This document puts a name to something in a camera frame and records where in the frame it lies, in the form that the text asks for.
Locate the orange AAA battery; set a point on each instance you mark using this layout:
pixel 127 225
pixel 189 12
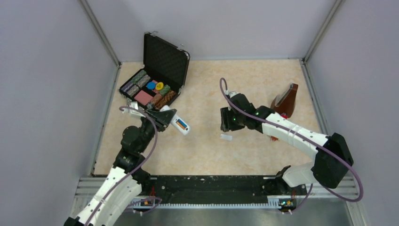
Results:
pixel 176 123

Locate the blue round dealer chip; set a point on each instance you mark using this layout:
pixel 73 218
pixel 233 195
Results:
pixel 151 85

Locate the orange black chip row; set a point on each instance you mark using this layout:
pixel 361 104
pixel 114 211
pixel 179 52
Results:
pixel 165 99

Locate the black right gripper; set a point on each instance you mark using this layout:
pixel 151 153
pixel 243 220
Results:
pixel 227 124

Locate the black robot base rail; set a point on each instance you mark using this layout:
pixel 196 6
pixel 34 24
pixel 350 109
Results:
pixel 214 192

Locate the white remote control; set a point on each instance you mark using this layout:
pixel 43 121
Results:
pixel 175 120

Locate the blue tan chip row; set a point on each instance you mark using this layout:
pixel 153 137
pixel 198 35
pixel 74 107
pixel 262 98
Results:
pixel 136 88

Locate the white battery cover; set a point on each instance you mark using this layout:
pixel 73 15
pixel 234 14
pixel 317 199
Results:
pixel 226 137

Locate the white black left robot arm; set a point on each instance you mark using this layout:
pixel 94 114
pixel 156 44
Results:
pixel 126 178

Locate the pink playing card deck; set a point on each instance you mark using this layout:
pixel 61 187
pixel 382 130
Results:
pixel 143 97

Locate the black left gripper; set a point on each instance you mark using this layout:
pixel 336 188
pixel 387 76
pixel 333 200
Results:
pixel 162 119

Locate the yellow big blind chip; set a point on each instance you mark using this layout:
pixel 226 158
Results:
pixel 159 86

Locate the purple chip row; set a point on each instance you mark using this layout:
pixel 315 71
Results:
pixel 134 80

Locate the brown wooden metronome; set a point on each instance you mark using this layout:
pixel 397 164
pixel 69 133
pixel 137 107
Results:
pixel 285 102

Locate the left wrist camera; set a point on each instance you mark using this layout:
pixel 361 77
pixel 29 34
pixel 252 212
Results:
pixel 135 110

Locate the blue AAA battery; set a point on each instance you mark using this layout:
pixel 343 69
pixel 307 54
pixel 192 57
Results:
pixel 182 125

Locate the black poker chip case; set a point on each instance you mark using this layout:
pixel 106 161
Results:
pixel 163 62

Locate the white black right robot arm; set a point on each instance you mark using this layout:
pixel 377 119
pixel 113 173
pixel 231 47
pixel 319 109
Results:
pixel 330 155

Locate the red green chip row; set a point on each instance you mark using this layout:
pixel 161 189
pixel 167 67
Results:
pixel 157 98

